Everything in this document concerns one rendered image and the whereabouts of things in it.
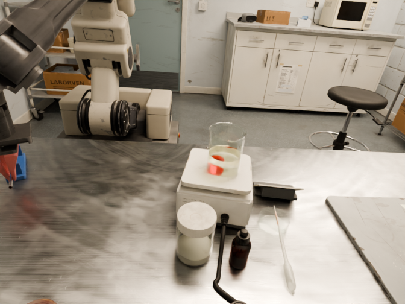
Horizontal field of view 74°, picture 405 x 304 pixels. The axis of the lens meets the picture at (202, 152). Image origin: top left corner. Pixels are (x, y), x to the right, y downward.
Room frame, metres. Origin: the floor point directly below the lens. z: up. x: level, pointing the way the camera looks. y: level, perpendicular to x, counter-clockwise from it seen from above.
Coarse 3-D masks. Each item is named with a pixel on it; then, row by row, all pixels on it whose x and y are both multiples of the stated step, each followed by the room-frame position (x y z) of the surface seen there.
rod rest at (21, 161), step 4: (20, 148) 0.51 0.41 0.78; (20, 152) 0.51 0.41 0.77; (20, 156) 0.50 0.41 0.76; (24, 156) 0.50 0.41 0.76; (20, 160) 0.49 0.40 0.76; (24, 160) 0.49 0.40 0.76; (16, 164) 0.44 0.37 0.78; (20, 164) 0.47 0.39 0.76; (24, 164) 0.47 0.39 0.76; (16, 168) 0.44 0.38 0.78; (20, 168) 0.44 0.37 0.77; (24, 168) 0.46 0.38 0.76; (16, 172) 0.44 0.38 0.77; (20, 172) 0.44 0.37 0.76; (24, 172) 0.45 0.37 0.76; (16, 176) 0.43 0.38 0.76; (20, 176) 0.43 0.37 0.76; (24, 176) 0.44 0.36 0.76; (16, 180) 0.43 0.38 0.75
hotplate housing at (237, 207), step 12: (180, 180) 0.39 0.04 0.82; (180, 192) 0.35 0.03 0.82; (192, 192) 0.35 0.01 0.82; (204, 192) 0.35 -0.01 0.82; (216, 192) 0.36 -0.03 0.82; (228, 192) 0.36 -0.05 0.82; (252, 192) 0.37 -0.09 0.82; (180, 204) 0.35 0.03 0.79; (216, 204) 0.35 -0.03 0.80; (228, 204) 0.34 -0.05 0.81; (240, 204) 0.34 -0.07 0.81; (252, 204) 0.34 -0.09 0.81; (228, 216) 0.34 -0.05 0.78; (240, 216) 0.34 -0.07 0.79; (240, 228) 0.34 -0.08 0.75
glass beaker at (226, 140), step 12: (216, 132) 0.42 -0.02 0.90; (228, 132) 0.43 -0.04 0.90; (240, 132) 0.41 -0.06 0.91; (216, 144) 0.37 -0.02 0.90; (228, 144) 0.37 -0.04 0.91; (240, 144) 0.38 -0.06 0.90; (216, 156) 0.37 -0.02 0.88; (228, 156) 0.37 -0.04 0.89; (240, 156) 0.38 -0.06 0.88; (216, 168) 0.37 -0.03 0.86; (228, 168) 0.37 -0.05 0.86
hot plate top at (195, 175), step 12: (192, 156) 0.44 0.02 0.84; (204, 156) 0.44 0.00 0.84; (192, 168) 0.40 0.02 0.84; (204, 168) 0.40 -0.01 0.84; (240, 168) 0.41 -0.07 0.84; (192, 180) 0.36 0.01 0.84; (204, 180) 0.36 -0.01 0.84; (216, 180) 0.37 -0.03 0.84; (228, 180) 0.37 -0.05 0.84; (240, 180) 0.37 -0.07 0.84; (240, 192) 0.35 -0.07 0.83
